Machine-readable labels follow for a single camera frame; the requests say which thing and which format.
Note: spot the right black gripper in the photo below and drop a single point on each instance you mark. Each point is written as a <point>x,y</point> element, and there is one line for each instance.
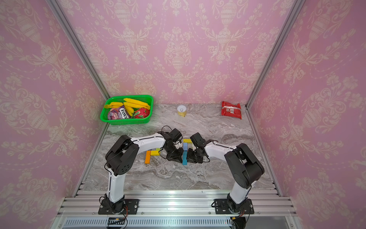
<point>188,160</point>

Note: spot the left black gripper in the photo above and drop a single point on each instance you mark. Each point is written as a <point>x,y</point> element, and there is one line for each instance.
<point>178,158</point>

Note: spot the teal block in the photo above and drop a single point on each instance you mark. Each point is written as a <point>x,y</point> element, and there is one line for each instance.
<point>184,158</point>

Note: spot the yellow-green long block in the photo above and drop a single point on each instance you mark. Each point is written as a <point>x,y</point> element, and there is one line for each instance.
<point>187,141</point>

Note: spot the small yellow block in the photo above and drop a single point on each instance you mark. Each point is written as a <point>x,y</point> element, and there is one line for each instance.
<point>155,153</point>

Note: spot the orange block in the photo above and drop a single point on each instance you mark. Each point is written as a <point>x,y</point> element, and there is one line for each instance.
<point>147,157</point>

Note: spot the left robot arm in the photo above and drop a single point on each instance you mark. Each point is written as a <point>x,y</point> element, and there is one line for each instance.
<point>120,159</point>

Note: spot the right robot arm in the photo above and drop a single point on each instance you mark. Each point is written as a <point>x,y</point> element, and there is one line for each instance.
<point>244,166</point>

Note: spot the yellow paper cup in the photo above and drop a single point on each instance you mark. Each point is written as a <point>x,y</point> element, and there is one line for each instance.
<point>182,110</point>

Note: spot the red dragon fruit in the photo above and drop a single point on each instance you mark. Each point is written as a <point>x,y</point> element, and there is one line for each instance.
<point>141,113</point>

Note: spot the red snack bag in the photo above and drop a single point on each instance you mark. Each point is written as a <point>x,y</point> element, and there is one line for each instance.
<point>231,110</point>

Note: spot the green plastic basket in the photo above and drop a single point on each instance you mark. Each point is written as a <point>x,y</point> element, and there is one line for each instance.
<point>144,98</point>

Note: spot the purple snack packet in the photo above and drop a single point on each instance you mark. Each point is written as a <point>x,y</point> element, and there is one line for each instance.
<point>119,113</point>

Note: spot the yellow banana bunch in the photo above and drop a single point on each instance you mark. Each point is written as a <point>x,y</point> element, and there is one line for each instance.
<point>130,104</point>

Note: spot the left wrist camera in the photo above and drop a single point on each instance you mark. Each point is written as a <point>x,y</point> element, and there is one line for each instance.
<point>175,135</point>

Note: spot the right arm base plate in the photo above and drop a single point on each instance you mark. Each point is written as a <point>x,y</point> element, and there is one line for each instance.
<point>221,206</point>

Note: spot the aluminium rail frame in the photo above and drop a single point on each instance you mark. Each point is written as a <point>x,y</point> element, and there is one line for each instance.
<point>177,209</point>

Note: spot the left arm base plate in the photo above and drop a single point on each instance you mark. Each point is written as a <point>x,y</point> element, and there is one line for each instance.
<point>130,206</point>

